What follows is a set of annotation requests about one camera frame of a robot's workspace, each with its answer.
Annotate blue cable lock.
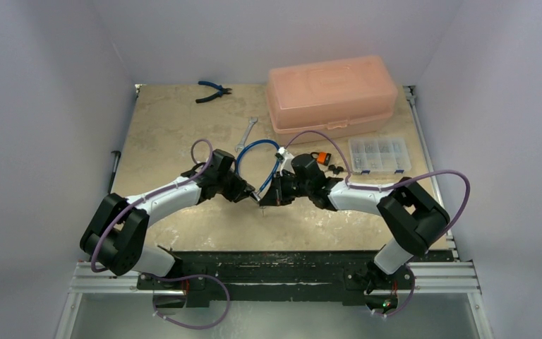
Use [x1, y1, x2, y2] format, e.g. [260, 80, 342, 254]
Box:
[236, 138, 279, 201]

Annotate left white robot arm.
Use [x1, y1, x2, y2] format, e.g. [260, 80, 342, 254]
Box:
[80, 149, 255, 289]

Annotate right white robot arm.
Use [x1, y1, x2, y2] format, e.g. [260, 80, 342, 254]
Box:
[258, 154, 450, 292]

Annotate silver open end wrench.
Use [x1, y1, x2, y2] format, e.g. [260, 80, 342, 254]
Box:
[234, 117, 258, 154]

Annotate orange black padlock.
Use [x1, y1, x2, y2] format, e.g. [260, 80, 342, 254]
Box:
[311, 152, 332, 166]

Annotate black head padlock keys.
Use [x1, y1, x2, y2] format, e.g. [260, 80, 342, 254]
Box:
[327, 164, 345, 175]

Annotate clear plastic screw organizer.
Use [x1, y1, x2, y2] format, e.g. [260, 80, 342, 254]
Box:
[348, 137, 411, 174]

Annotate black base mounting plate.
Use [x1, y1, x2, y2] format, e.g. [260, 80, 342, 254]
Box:
[137, 250, 415, 310]

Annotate pink translucent plastic toolbox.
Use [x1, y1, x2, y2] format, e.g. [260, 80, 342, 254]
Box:
[266, 56, 399, 145]

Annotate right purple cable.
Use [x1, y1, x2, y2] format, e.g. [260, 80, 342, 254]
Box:
[284, 130, 471, 235]

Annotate blue handled pliers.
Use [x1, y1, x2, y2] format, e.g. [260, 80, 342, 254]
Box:
[195, 81, 233, 105]

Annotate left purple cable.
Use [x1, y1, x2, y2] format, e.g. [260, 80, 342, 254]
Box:
[90, 138, 215, 274]

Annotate black handle tool at edge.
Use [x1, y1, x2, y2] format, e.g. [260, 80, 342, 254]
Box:
[107, 150, 121, 194]

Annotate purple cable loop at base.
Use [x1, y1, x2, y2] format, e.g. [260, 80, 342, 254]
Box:
[152, 273, 233, 331]

